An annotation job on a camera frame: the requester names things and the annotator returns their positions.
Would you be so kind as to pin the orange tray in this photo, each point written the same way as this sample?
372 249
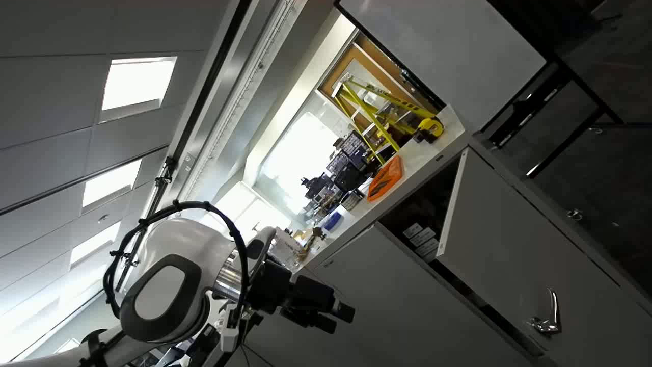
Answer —
385 178

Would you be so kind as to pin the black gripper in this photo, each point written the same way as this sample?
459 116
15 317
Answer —
312 303

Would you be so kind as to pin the white cabinet door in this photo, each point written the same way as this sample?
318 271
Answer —
512 258
403 317

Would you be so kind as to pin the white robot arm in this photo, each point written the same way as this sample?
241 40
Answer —
195 298

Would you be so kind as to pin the metal cabinet door handle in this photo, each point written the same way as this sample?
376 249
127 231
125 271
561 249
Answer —
548 327

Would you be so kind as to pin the white counter top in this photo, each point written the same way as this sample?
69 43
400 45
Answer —
420 164

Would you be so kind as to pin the white upper cabinet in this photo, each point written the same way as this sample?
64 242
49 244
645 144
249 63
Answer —
462 49

